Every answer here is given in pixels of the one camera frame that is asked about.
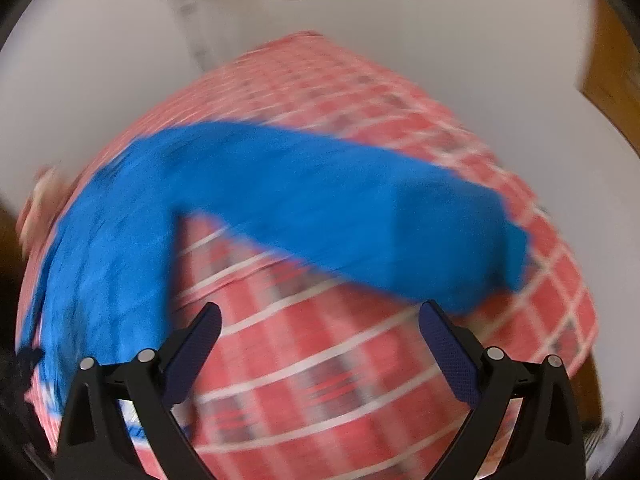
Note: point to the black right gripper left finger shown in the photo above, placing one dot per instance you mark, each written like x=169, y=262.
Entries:
x=94, y=442

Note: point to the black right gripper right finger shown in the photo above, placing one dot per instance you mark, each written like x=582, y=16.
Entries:
x=546, y=439

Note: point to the blue puffer jacket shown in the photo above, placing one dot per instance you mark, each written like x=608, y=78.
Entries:
x=316, y=230

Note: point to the red plaid bed blanket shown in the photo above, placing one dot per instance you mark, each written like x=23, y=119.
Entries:
x=375, y=405

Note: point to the pink unicorn plush toy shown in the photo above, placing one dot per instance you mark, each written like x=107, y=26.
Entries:
x=51, y=192

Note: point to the wooden door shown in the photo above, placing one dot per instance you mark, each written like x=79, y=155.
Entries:
x=611, y=81

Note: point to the grey metal stand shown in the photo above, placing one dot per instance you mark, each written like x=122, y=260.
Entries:
x=186, y=16

